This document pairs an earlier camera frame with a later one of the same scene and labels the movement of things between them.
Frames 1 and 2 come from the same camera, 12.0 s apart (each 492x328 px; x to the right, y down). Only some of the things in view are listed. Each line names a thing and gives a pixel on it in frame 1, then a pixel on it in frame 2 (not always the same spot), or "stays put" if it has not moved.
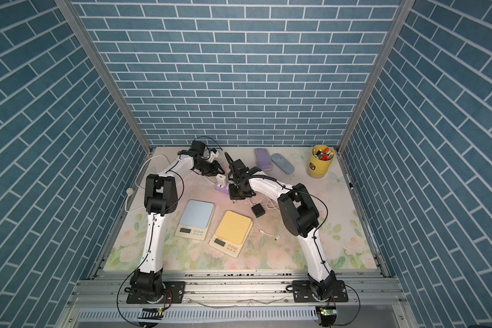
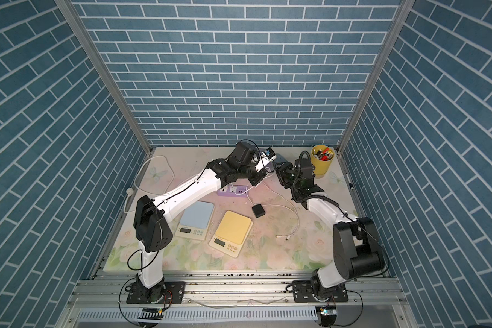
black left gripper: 214,169 → 257,177
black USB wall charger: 257,210 stays put
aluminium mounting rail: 241,288 stays put
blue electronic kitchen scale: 195,219 stays put
